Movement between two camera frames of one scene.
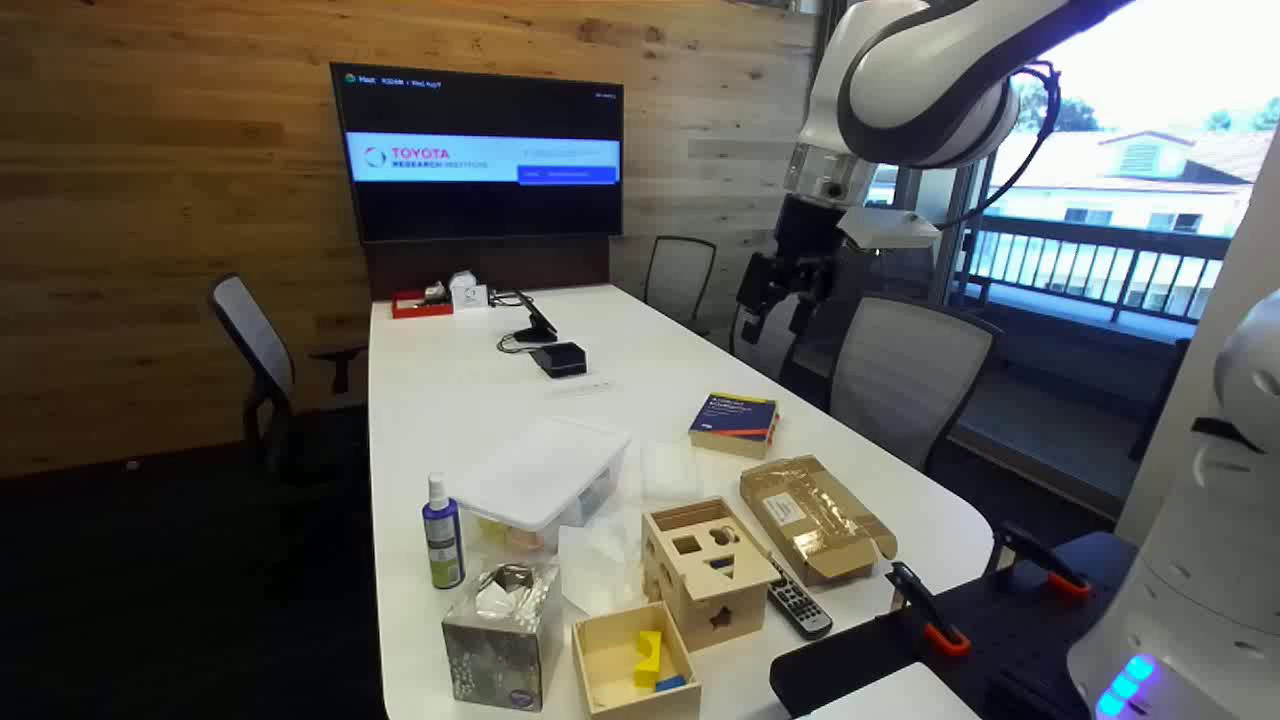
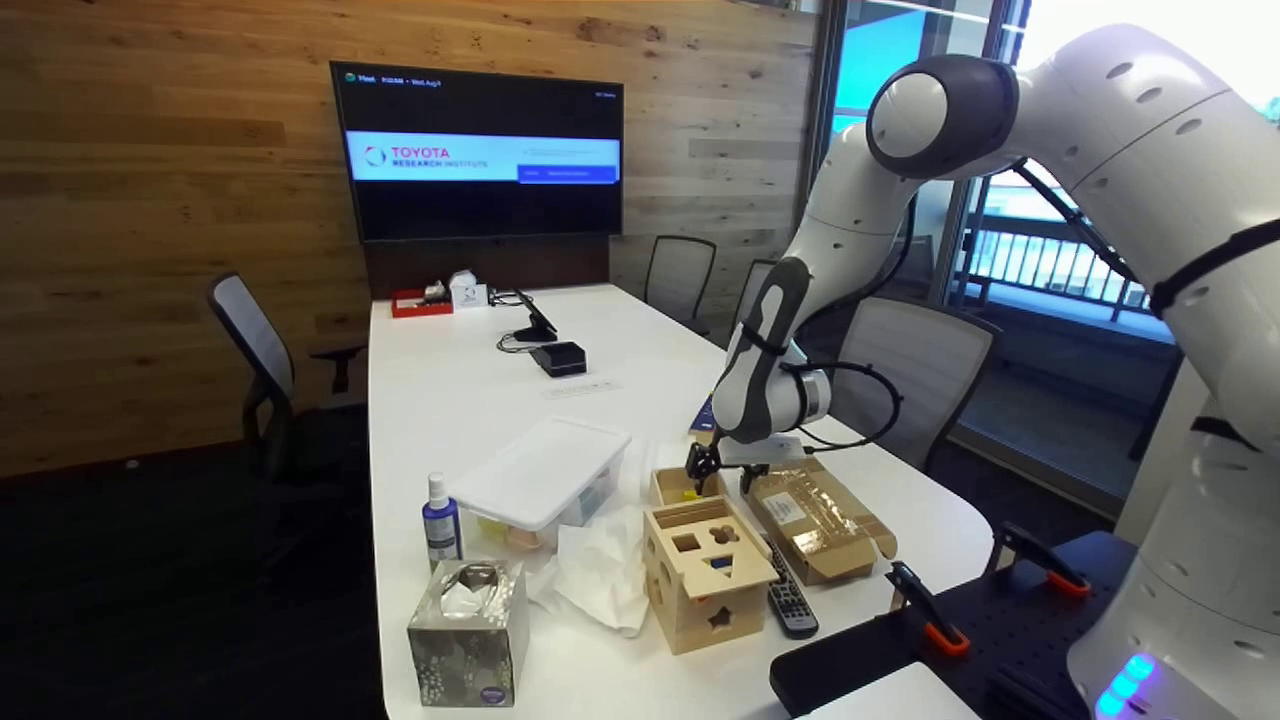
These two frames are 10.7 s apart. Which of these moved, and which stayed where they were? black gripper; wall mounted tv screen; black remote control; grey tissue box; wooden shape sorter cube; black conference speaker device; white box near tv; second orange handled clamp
Moved: black gripper; grey tissue box
Stayed: second orange handled clamp; black remote control; black conference speaker device; wall mounted tv screen; wooden shape sorter cube; white box near tv
